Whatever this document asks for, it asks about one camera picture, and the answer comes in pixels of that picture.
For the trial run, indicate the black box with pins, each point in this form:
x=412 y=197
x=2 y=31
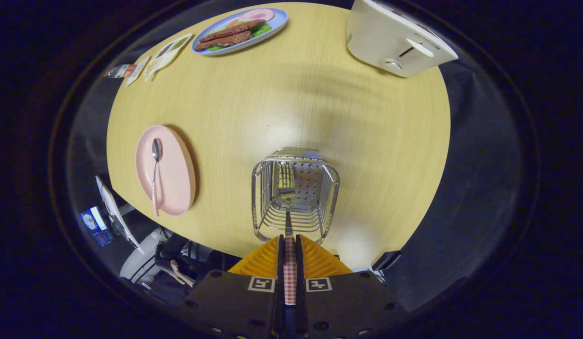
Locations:
x=386 y=260

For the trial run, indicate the green lettuce leaf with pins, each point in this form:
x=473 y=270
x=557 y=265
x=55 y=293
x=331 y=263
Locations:
x=263 y=30

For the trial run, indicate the white compartment tray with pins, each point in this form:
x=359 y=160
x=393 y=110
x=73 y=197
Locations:
x=166 y=57

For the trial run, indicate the pink ham slice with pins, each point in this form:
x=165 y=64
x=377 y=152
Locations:
x=258 y=14

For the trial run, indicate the brown meat strip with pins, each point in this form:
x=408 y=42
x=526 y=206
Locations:
x=232 y=29
x=225 y=40

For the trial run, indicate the blue oval plate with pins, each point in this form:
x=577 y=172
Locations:
x=276 y=26

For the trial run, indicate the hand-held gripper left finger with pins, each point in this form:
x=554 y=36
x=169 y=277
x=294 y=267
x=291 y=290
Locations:
x=280 y=263

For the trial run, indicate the sauce bottle with red cap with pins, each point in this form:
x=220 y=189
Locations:
x=122 y=70

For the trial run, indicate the small white dish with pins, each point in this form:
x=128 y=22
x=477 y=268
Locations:
x=137 y=70

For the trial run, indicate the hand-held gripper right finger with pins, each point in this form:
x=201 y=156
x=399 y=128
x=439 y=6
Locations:
x=299 y=263

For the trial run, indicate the metal cutlery holder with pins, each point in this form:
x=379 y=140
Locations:
x=308 y=181

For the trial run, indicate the white flat panel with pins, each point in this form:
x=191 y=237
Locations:
x=115 y=209

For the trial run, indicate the pink plate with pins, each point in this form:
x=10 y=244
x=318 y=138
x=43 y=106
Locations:
x=174 y=179

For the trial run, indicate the white toaster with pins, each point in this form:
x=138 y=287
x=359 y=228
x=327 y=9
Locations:
x=381 y=37

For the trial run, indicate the lit blue screen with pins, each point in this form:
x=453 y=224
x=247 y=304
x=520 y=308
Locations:
x=96 y=226

